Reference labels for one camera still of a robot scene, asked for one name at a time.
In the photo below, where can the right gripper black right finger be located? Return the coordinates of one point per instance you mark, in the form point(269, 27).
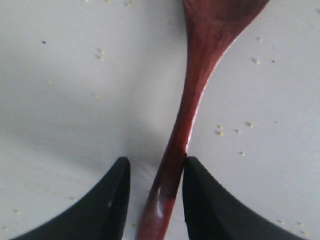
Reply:
point(212, 213)

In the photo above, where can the dark red wooden spoon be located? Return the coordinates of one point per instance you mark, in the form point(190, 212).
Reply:
point(212, 26)

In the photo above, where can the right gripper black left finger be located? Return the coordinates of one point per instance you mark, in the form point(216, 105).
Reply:
point(100, 215)

